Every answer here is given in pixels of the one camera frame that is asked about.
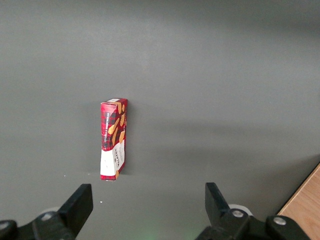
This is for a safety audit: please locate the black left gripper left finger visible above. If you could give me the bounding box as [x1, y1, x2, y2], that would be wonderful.
[0, 183, 94, 240]

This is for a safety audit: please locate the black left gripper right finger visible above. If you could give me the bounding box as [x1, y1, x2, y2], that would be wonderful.
[197, 182, 311, 240]

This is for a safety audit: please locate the red tartan shortbread box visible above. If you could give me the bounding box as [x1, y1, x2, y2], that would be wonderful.
[99, 97, 129, 182]

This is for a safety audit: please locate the wooden two-drawer cabinet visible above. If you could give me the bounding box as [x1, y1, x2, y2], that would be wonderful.
[277, 162, 320, 240]

